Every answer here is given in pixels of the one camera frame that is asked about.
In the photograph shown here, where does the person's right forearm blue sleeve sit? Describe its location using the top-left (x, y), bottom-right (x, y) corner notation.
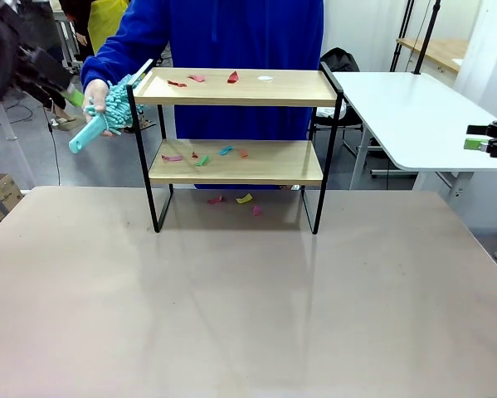
top-left (80, 32), bottom-right (171, 90)

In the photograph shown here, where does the two-tier wooden black-frame shelf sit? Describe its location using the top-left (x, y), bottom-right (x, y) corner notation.
top-left (130, 59), bottom-right (344, 235)

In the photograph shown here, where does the white folding table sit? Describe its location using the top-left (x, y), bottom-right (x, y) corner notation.
top-left (330, 71), bottom-right (497, 204)

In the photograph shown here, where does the black chair with jacket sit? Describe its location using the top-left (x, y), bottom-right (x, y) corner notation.
top-left (309, 46), bottom-right (374, 167)

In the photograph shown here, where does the cardboard box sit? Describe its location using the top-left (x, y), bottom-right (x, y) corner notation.
top-left (0, 172), bottom-right (24, 213)

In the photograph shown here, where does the white plastic bag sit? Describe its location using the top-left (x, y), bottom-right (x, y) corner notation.
top-left (315, 102), bottom-right (348, 122)

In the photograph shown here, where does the black corrugated cable conduit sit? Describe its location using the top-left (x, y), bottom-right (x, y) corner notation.
top-left (0, 7), bottom-right (23, 117)

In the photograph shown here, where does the person in blue hoodie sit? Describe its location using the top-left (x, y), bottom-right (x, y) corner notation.
top-left (80, 0), bottom-right (324, 190)

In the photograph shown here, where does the black clamp pole stand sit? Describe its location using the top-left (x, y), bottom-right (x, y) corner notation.
top-left (412, 0), bottom-right (442, 76)

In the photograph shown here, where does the teal chenille duster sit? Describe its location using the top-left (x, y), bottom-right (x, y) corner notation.
top-left (68, 73), bottom-right (148, 155)

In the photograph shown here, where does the black floor cable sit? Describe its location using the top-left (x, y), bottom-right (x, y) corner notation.
top-left (43, 106), bottom-right (63, 187)

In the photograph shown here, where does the person in yellow top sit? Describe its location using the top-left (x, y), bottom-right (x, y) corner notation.
top-left (59, 0), bottom-right (129, 57)

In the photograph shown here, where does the wooden desk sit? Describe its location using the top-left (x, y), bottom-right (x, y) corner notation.
top-left (396, 36), bottom-right (470, 76)

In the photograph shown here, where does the person's right hand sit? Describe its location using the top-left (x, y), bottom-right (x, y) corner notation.
top-left (83, 78), bottom-right (119, 139)

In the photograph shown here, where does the black tripod stand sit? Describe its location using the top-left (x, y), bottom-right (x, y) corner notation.
top-left (389, 0), bottom-right (416, 74)

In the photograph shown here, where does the beige sandal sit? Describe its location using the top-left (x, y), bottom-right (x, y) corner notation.
top-left (50, 114), bottom-right (86, 130)

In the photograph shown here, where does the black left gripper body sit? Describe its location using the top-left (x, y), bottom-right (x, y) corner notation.
top-left (13, 44), bottom-right (73, 111)

